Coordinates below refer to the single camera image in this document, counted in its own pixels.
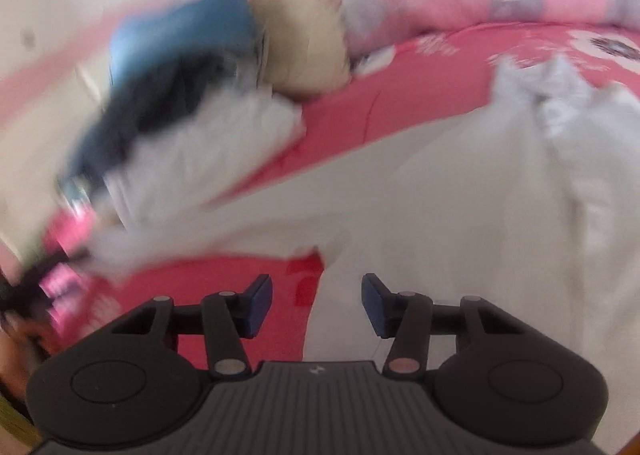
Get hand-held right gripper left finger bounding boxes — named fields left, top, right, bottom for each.
left=110, top=274, right=273, bottom=378

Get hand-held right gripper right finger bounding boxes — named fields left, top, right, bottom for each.
left=361, top=273, right=526, bottom=378

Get light grey shirt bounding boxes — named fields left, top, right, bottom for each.
left=200, top=52, right=640, bottom=455

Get person's left hand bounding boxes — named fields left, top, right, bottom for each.
left=0, top=330, right=56, bottom=398

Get white garment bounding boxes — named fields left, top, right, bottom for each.
left=90, top=85, right=308, bottom=281

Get dark grey garment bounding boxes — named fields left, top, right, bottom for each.
left=60, top=50, right=236, bottom=196

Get pink headboard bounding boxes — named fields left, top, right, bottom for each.
left=0, top=15, right=131, bottom=136

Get beige pants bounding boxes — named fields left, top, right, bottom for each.
left=250, top=0, right=351, bottom=96

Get blue cloth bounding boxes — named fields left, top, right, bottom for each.
left=107, top=0, right=261, bottom=100

